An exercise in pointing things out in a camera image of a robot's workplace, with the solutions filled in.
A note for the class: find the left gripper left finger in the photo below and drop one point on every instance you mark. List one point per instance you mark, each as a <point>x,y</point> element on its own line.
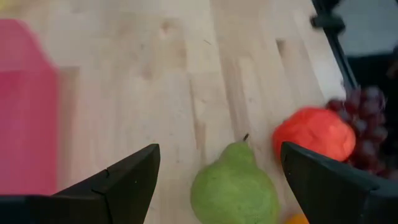
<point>118,193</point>

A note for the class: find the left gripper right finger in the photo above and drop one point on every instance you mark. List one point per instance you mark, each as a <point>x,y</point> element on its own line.
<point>335,196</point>

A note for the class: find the orange fruit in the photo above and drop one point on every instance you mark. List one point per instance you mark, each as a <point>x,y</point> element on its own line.
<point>295,219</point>

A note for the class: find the red grape bunch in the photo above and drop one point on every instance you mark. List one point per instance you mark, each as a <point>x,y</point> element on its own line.
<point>370,124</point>

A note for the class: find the green pear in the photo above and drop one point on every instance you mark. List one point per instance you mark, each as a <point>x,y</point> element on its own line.
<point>233,193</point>

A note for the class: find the pink plastic tray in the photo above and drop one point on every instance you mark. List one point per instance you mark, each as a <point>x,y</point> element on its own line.
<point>28,124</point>

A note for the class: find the black table frame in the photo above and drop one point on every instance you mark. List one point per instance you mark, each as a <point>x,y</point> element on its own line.
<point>339,56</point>

